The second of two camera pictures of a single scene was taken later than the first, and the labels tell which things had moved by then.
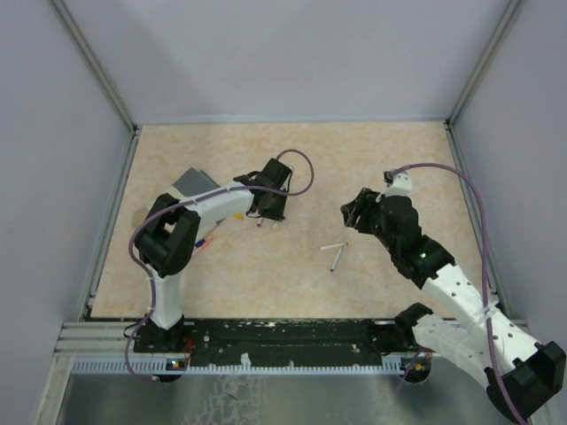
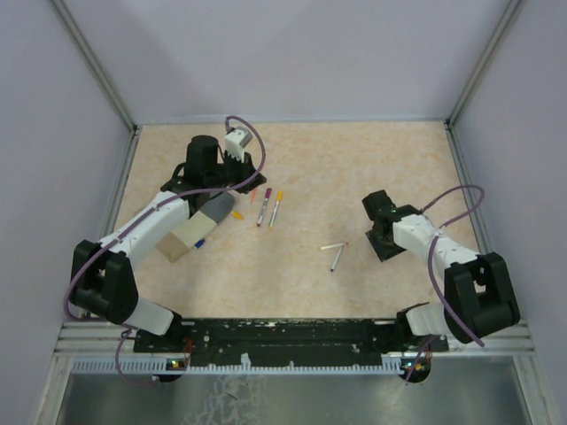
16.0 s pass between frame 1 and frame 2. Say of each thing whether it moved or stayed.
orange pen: moved
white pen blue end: stayed
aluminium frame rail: stayed
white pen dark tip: stayed
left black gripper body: moved
